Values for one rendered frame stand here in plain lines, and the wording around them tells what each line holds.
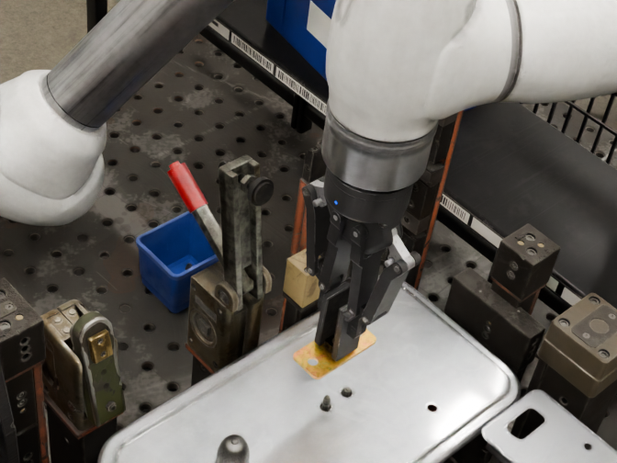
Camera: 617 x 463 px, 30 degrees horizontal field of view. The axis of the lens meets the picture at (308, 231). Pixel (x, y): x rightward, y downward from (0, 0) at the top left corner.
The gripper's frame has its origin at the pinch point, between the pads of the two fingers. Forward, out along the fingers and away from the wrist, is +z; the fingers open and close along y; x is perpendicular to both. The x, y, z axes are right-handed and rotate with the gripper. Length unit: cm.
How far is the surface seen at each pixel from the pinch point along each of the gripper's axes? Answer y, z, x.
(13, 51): 192, 114, -74
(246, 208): 15.3, -2.8, -0.7
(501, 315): -3.0, 13.2, -25.1
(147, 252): 45, 35, -11
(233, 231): 14.2, -1.7, 1.8
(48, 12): 203, 114, -93
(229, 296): 13.0, 6.3, 2.7
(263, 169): 56, 44, -43
